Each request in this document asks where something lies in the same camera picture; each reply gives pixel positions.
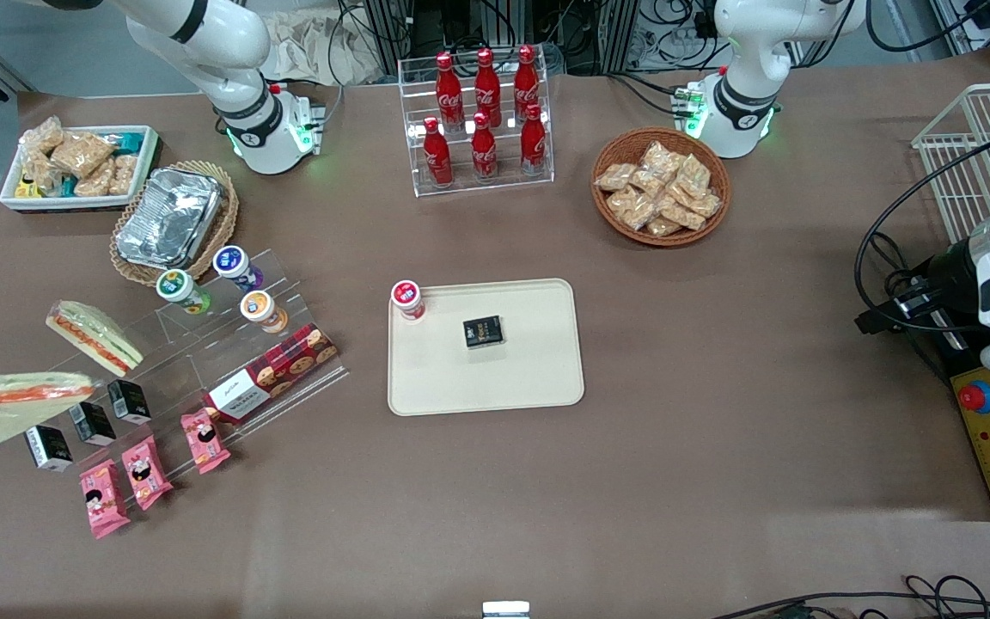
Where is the triangle sandwich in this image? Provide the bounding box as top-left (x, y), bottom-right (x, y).
top-left (0, 371), bottom-right (102, 452)
top-left (46, 300), bottom-right (145, 376)

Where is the beige plastic tray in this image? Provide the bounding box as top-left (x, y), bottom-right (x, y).
top-left (387, 278), bottom-right (586, 418)

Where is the small black carton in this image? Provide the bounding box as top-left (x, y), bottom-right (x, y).
top-left (24, 425), bottom-right (74, 473)
top-left (462, 316), bottom-right (506, 350)
top-left (69, 401), bottom-right (117, 447)
top-left (107, 379), bottom-right (152, 426)

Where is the pink snack packet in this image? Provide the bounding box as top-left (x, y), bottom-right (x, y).
top-left (79, 459), bottom-right (131, 540)
top-left (181, 409), bottom-right (231, 475)
top-left (122, 434), bottom-right (174, 512)

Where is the green lid yogurt cup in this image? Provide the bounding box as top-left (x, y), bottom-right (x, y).
top-left (156, 269), bottom-right (212, 316)

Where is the clear acrylic stepped stand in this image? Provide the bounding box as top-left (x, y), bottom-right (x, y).
top-left (48, 248), bottom-right (351, 469)

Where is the aluminium foil container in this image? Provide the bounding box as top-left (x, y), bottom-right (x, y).
top-left (115, 168), bottom-right (223, 269)

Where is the white rectangular bin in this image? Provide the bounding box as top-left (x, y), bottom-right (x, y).
top-left (0, 126), bottom-right (161, 212)

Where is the purple lid yogurt cup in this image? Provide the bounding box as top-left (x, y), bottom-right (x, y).
top-left (212, 245), bottom-right (265, 291)

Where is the orange lid yogurt cup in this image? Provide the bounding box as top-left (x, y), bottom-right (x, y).
top-left (240, 291), bottom-right (290, 334)

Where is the red plaid cookie box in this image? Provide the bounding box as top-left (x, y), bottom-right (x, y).
top-left (203, 323), bottom-right (339, 425)

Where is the oval wicker basket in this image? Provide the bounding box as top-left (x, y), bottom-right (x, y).
top-left (108, 160), bottom-right (240, 287)

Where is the round brown wicker basket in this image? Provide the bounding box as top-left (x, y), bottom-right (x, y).
top-left (591, 127), bottom-right (732, 248)

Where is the red cola bottle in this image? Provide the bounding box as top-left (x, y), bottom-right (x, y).
top-left (514, 45), bottom-right (541, 121)
top-left (423, 117), bottom-right (454, 188)
top-left (471, 112), bottom-right (498, 181)
top-left (436, 52), bottom-right (464, 132)
top-left (474, 47), bottom-right (502, 128)
top-left (520, 103), bottom-right (547, 177)

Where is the red lid yogurt cup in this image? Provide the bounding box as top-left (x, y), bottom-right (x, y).
top-left (390, 279), bottom-right (427, 322)

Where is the crumpled beige cloth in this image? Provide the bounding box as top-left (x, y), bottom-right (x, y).
top-left (267, 10), bottom-right (388, 87)

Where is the clear acrylic bottle rack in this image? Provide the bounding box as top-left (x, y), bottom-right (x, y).
top-left (398, 47), bottom-right (554, 199)

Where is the black looped camera cable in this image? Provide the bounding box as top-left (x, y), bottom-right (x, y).
top-left (854, 138), bottom-right (990, 336)

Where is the white wire basket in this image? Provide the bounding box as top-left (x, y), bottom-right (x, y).
top-left (912, 82), bottom-right (990, 246)

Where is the black cable bundle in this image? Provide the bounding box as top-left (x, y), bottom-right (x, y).
top-left (710, 574), bottom-right (990, 619)

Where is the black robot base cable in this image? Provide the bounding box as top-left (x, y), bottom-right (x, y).
top-left (607, 73), bottom-right (694, 117)
top-left (315, 17), bottom-right (350, 130)

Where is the aluminium equipment frame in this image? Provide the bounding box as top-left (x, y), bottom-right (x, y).
top-left (362, 0), bottom-right (719, 77)

